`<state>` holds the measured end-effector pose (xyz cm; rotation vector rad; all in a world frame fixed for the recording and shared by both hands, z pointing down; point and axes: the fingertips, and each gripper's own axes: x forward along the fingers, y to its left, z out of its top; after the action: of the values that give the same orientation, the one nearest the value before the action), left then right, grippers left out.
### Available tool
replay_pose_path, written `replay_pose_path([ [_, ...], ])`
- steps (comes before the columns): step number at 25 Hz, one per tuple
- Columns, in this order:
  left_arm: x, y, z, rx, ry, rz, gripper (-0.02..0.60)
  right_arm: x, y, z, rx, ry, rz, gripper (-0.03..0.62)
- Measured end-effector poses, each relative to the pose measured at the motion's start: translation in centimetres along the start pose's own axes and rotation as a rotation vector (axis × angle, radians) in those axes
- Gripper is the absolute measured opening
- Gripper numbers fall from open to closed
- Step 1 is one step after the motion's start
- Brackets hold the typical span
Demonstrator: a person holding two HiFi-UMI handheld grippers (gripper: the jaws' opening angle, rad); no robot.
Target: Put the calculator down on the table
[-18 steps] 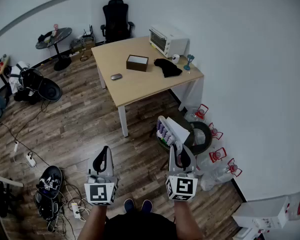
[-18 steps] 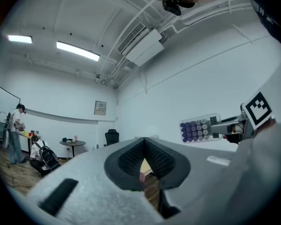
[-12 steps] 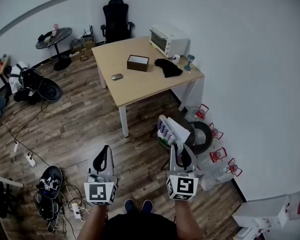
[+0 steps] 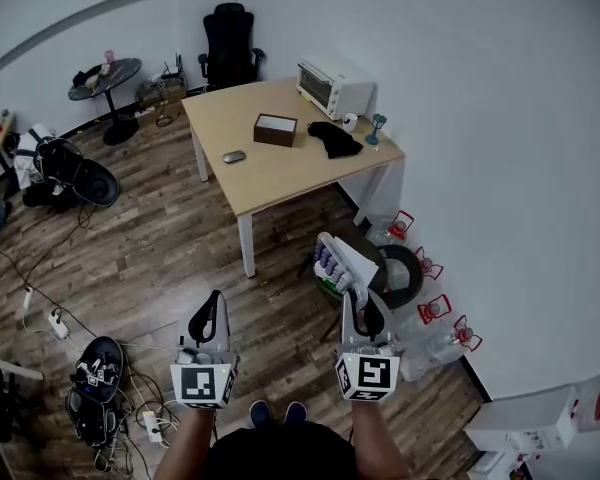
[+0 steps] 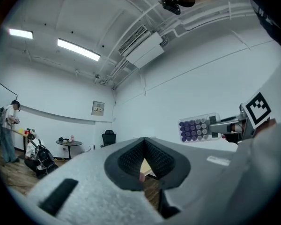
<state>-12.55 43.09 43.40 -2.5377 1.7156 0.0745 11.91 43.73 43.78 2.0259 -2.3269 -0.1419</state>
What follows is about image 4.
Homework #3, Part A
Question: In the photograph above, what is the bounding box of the person's blue shoe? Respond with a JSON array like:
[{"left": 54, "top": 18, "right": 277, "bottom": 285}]
[
  {"left": 249, "top": 400, "right": 274, "bottom": 429},
  {"left": 284, "top": 401, "right": 309, "bottom": 427}
]

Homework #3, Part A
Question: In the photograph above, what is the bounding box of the round black marble table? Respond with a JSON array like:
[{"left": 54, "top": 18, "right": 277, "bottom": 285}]
[{"left": 67, "top": 57, "right": 143, "bottom": 147}]

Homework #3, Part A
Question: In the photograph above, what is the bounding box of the black router with antennas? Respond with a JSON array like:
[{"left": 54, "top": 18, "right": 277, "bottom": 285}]
[{"left": 160, "top": 53, "right": 186, "bottom": 80}]

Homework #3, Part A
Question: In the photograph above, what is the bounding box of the person's right blue shoe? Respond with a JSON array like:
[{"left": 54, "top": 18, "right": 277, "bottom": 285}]
[{"left": 284, "top": 401, "right": 309, "bottom": 427}]

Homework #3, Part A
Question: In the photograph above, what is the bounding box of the black tray of gripper parts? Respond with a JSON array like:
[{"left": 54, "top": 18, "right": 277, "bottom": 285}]
[{"left": 65, "top": 336, "right": 126, "bottom": 452}]

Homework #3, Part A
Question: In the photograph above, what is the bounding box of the person's black clothing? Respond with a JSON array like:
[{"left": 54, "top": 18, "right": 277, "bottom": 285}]
[{"left": 207, "top": 421, "right": 361, "bottom": 480}]

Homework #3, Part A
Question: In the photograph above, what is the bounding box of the grey furniture frame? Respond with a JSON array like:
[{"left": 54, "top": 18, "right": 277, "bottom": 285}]
[{"left": 0, "top": 351, "right": 45, "bottom": 480}]

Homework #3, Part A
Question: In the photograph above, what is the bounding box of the person's right forearm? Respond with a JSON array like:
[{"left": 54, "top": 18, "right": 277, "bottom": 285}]
[{"left": 349, "top": 398, "right": 411, "bottom": 480}]

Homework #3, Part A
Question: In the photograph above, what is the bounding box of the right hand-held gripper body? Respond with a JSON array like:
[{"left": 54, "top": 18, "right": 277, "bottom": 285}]
[{"left": 334, "top": 340, "right": 401, "bottom": 403}]

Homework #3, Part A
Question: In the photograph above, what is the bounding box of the white table leg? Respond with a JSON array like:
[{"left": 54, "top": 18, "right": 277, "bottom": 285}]
[
  {"left": 190, "top": 127, "right": 211, "bottom": 183},
  {"left": 237, "top": 212, "right": 257, "bottom": 279}
]

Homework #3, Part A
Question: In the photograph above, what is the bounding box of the purple and white keypad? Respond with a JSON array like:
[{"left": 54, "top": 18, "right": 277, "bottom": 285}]
[{"left": 313, "top": 231, "right": 369, "bottom": 314}]

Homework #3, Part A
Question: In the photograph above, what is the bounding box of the person's left forearm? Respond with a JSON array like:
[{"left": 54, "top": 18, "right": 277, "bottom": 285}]
[{"left": 152, "top": 406, "right": 216, "bottom": 480}]

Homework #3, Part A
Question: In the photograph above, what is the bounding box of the white cardboard box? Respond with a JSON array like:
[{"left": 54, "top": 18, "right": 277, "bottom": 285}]
[{"left": 463, "top": 385, "right": 579, "bottom": 454}]

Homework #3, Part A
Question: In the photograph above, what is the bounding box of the round black bin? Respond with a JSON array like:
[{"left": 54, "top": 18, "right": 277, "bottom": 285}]
[{"left": 367, "top": 244, "right": 425, "bottom": 311}]

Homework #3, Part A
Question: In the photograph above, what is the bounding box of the white toaster oven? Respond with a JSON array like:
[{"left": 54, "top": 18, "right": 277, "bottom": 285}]
[{"left": 295, "top": 55, "right": 378, "bottom": 122}]

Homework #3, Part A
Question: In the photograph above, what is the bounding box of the person's left blue shoe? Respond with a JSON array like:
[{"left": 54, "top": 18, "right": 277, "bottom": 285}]
[{"left": 249, "top": 400, "right": 274, "bottom": 429}]

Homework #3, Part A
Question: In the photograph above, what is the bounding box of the blue lantern ornament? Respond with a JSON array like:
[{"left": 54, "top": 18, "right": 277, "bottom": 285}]
[{"left": 364, "top": 112, "right": 389, "bottom": 147}]

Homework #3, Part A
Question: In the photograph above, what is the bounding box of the white paper sheet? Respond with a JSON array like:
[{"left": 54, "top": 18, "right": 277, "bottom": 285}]
[{"left": 332, "top": 235, "right": 380, "bottom": 294}]

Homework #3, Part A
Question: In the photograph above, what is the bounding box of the green item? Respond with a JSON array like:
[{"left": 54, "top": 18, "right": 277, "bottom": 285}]
[{"left": 313, "top": 273, "right": 344, "bottom": 309}]

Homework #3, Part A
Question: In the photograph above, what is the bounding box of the brown box with white lining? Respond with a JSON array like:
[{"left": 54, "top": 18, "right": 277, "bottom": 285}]
[{"left": 253, "top": 112, "right": 299, "bottom": 148}]

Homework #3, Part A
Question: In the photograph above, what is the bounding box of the black cloth bag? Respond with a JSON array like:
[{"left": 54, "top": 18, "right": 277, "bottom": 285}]
[{"left": 307, "top": 121, "right": 365, "bottom": 160}]

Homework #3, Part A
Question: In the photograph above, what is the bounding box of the black oval tray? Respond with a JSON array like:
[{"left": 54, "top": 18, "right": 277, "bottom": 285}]
[{"left": 72, "top": 159, "right": 121, "bottom": 208}]

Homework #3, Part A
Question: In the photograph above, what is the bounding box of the black office chair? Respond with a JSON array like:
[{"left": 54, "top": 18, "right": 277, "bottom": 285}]
[{"left": 197, "top": 1, "right": 267, "bottom": 93}]

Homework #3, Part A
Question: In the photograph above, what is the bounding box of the low shelf with boxes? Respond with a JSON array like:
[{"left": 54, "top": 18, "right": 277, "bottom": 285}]
[{"left": 137, "top": 78, "right": 189, "bottom": 114}]

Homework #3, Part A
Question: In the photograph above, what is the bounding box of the black bundle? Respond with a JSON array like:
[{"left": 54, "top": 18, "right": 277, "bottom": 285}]
[{"left": 72, "top": 65, "right": 104, "bottom": 88}]

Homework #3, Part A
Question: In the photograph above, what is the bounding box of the clear water jug red handle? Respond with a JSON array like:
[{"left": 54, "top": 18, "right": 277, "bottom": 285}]
[
  {"left": 409, "top": 315, "right": 483, "bottom": 382},
  {"left": 364, "top": 210, "right": 415, "bottom": 249},
  {"left": 412, "top": 246, "right": 444, "bottom": 282},
  {"left": 394, "top": 293, "right": 452, "bottom": 349}
]

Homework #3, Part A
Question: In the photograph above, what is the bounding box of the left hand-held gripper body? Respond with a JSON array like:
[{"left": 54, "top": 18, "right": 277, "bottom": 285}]
[{"left": 169, "top": 343, "right": 240, "bottom": 410}]

